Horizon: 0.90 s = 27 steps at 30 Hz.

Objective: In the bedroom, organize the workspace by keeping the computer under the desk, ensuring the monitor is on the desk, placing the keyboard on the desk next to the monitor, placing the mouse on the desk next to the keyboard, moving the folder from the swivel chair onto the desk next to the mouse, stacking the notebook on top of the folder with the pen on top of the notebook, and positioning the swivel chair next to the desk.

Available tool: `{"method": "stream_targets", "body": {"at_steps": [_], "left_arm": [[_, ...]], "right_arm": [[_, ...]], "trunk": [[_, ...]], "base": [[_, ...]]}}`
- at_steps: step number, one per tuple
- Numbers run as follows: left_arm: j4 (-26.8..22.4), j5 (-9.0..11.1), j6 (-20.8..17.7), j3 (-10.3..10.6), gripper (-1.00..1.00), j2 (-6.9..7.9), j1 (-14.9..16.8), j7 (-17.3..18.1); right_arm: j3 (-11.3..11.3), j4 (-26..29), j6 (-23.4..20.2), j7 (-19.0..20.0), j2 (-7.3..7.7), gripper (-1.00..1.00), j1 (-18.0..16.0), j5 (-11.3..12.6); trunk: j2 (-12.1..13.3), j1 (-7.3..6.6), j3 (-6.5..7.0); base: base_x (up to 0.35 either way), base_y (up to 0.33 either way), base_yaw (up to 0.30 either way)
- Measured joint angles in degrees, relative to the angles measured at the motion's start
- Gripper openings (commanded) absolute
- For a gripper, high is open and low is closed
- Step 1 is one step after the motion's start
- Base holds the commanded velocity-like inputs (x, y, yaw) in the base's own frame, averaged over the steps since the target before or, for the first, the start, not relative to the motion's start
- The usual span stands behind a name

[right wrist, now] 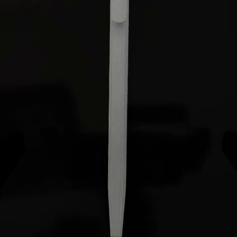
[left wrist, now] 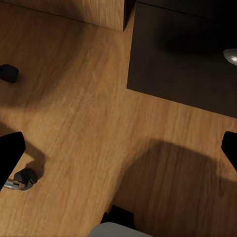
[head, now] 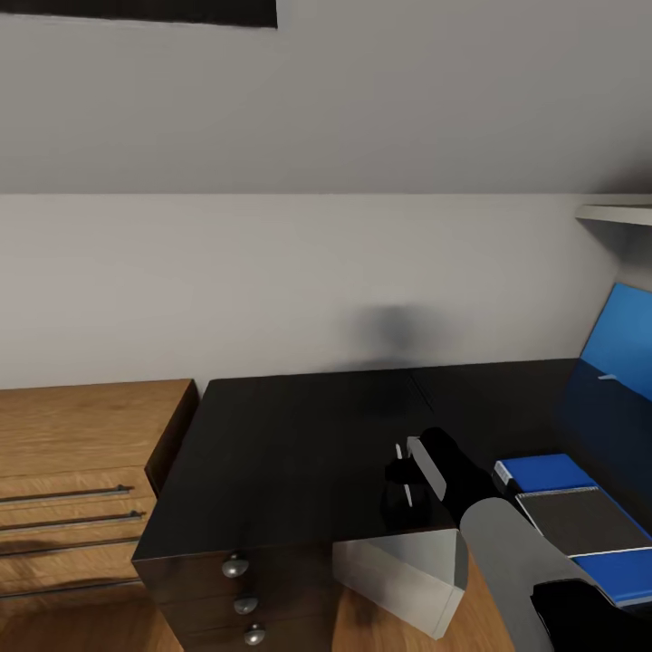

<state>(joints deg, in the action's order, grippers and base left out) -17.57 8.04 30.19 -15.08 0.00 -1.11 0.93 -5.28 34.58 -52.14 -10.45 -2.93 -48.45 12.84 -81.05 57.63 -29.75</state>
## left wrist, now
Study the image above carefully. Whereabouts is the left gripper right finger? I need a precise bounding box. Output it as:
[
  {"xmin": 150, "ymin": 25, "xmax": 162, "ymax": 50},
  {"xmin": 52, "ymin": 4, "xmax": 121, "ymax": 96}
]
[{"xmin": 221, "ymin": 131, "xmax": 237, "ymax": 171}]

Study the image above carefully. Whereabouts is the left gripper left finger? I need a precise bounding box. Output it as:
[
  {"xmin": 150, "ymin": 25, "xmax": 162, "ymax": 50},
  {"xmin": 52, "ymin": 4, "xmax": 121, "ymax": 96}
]
[{"xmin": 0, "ymin": 131, "xmax": 26, "ymax": 191}]

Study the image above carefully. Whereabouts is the swivel chair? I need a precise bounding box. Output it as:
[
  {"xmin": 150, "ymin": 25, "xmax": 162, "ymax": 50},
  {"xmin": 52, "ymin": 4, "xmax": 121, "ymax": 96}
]
[{"xmin": 0, "ymin": 64, "xmax": 38, "ymax": 191}]

